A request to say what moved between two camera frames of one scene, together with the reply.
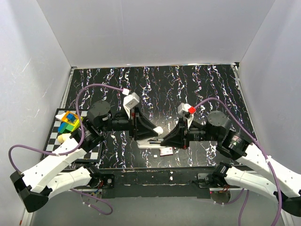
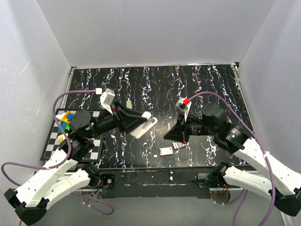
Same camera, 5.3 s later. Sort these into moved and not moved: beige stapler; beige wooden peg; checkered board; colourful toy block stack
Moved: beige stapler
Not moved: colourful toy block stack; beige wooden peg; checkered board
